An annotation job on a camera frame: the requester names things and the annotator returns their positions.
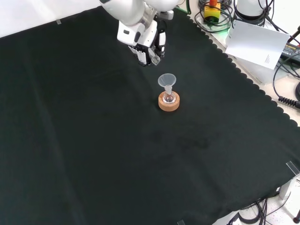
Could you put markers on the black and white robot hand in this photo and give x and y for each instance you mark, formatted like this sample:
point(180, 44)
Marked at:
point(131, 34)

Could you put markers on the clear plastic funnel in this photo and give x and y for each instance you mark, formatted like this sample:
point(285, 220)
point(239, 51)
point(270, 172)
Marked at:
point(167, 80)

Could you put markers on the clear tape strip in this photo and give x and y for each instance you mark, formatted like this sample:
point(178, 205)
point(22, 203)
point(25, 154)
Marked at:
point(293, 167)
point(181, 222)
point(58, 22)

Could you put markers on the clear round-bottom flask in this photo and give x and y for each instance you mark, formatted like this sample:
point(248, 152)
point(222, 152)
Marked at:
point(169, 98)

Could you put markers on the yellow stop button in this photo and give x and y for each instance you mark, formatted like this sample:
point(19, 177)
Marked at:
point(212, 12)

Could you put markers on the black table cloth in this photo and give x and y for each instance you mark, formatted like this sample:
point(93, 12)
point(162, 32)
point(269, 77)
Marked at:
point(93, 129)

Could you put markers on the white machine base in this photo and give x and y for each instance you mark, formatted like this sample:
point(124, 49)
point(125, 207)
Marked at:
point(248, 10)

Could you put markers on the black power adapter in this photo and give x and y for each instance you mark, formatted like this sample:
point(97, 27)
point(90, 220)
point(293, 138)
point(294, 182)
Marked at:
point(291, 52)

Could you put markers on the white bench frame bracket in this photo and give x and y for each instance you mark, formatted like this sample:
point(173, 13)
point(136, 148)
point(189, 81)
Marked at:
point(289, 188)

